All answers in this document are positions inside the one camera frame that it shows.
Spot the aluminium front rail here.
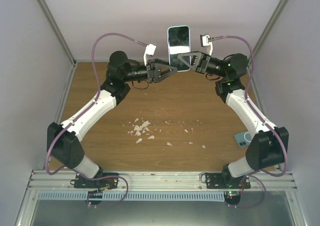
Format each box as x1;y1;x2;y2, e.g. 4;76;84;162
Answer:
27;170;297;192

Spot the grey slotted cable duct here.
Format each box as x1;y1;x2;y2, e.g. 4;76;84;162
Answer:
38;190;225;202

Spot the wrist white camera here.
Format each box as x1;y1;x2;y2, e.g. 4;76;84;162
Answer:
200;34;214;56
143;43;157;66

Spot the aluminium corner post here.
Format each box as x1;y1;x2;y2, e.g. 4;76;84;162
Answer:
249;0;289;67
29;0;77;67

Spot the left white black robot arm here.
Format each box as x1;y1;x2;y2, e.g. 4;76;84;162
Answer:
46;51;177;188

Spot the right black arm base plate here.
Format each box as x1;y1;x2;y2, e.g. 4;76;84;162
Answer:
199;171;251;190

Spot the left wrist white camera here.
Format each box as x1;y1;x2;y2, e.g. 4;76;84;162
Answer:
143;43;157;66

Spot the light blue phone case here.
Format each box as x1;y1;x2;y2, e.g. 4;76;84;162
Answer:
166;25;192;73

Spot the right aluminium corner post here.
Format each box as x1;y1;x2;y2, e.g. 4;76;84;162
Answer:
249;0;289;67

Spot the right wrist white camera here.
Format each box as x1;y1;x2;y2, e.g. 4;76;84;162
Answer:
200;34;214;56

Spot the left aluminium corner post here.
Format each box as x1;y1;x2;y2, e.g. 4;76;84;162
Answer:
29;0;77;67

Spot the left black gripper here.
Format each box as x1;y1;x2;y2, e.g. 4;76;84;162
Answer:
123;58;178;84

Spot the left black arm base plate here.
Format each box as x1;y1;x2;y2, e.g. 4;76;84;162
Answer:
70;172;119;190

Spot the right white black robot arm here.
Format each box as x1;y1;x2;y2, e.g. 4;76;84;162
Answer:
177;51;289;189

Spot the white debris pile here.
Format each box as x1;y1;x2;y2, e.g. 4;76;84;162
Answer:
122;117;157;144

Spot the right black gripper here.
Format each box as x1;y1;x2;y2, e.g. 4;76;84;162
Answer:
176;51;228;79

